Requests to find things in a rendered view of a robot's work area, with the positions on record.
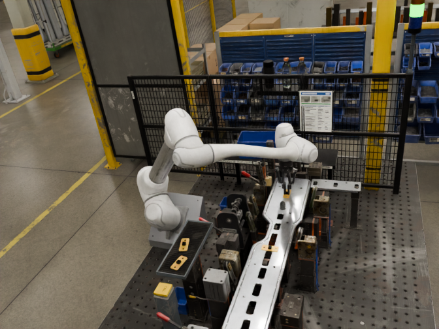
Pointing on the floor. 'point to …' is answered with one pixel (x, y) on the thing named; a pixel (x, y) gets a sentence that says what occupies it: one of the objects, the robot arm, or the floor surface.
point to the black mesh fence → (280, 117)
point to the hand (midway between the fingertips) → (287, 188)
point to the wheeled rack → (55, 39)
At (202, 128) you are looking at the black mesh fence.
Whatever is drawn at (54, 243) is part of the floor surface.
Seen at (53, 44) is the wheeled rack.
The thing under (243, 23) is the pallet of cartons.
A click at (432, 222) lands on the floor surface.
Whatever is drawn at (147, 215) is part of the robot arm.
